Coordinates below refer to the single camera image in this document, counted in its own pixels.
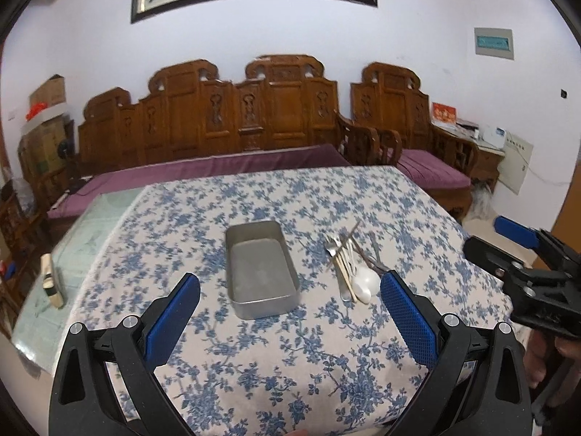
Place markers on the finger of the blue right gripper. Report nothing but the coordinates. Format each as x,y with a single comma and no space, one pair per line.
519,234

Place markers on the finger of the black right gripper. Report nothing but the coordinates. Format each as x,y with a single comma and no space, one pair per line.
492,259

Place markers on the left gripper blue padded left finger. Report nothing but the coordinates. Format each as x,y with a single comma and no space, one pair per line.
105,381

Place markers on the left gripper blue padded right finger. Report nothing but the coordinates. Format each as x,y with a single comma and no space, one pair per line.
475,383

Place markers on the metal spoon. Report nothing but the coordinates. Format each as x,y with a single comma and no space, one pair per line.
372,261

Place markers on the white plastic spoon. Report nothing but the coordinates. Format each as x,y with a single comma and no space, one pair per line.
366,284

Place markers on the dark brown chopstick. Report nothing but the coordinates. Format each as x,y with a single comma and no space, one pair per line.
346,247

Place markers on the light bamboo chopstick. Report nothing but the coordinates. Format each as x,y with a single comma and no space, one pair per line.
343,269

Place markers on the metal fork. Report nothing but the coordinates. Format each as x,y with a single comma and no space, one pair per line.
330,246

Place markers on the person's right hand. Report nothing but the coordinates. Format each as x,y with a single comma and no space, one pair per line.
538,349

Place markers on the wooden side table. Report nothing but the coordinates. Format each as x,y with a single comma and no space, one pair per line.
466,155

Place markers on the purple armchair cushion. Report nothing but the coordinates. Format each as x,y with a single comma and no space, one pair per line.
431,173

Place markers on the red box on side table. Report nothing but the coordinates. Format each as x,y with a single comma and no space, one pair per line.
444,113

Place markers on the metal rectangular tray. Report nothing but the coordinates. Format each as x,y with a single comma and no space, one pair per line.
262,281

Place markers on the blue floral tablecloth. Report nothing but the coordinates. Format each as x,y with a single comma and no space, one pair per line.
275,342

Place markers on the carved wooden armchair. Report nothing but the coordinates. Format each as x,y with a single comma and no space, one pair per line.
391,114

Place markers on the purple sofa cushion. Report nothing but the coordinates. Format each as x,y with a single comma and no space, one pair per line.
73,205

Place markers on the stacked cardboard boxes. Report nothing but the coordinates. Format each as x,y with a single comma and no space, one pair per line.
45,129

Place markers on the carved wooden sofa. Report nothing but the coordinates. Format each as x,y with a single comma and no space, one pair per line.
284,102

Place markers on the white wall cabinet door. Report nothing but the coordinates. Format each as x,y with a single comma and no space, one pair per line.
513,169

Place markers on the grey wall electrical panel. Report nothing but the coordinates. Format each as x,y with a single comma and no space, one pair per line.
493,42

